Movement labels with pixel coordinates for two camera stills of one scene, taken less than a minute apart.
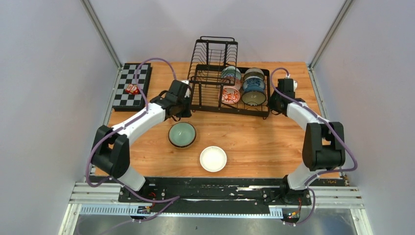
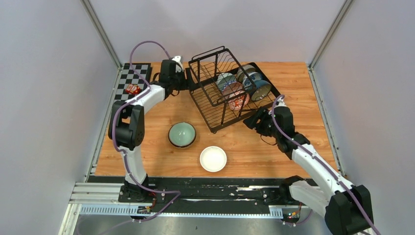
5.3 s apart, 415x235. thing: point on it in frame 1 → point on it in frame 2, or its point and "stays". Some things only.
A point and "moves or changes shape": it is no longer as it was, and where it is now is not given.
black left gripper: x=187 y=113 → x=185 y=82
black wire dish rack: x=218 y=85 moves or changes shape
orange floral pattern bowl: x=230 y=95 → x=239 y=103
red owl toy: x=132 y=89 stays
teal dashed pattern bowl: x=231 y=71 → x=224 y=79
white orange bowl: x=213 y=158 stays
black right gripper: x=272 y=105 → x=262 y=114
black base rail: x=268 y=192 stays
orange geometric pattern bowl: x=238 y=82 → x=232 y=89
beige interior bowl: x=254 y=72 → x=244 y=70
